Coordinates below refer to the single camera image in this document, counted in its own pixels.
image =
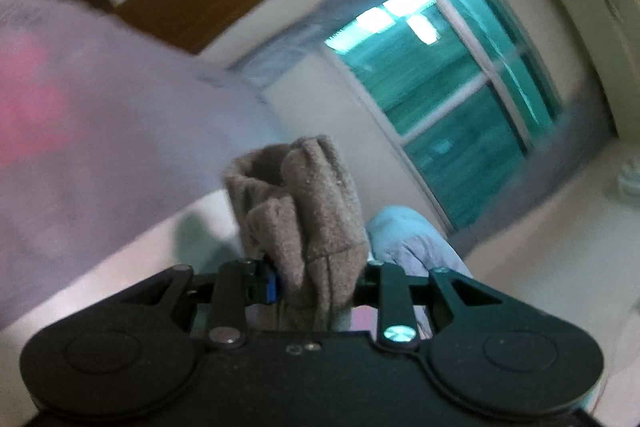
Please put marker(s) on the folded blue duvet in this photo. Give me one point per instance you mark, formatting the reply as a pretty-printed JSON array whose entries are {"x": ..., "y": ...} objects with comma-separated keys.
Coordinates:
[{"x": 410, "y": 232}]

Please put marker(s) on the grey pants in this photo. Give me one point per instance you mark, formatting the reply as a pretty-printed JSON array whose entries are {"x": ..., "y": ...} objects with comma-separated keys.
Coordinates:
[{"x": 315, "y": 217}]

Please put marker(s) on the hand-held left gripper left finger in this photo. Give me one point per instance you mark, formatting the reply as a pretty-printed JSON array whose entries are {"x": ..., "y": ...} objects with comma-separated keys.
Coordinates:
[{"x": 270, "y": 289}]

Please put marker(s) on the blue-grey curtain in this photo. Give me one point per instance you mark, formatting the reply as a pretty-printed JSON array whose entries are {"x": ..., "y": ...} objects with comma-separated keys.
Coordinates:
[
  {"x": 565, "y": 167},
  {"x": 350, "y": 2}
]

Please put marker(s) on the striped pink bed sheet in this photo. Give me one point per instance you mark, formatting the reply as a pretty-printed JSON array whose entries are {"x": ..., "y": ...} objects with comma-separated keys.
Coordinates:
[{"x": 100, "y": 132}]

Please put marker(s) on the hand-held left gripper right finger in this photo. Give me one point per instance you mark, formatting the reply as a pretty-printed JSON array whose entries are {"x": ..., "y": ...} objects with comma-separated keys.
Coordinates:
[{"x": 392, "y": 292}]

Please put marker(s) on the window with green pane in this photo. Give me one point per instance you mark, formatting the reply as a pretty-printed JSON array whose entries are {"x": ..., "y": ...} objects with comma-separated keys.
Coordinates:
[{"x": 450, "y": 132}]

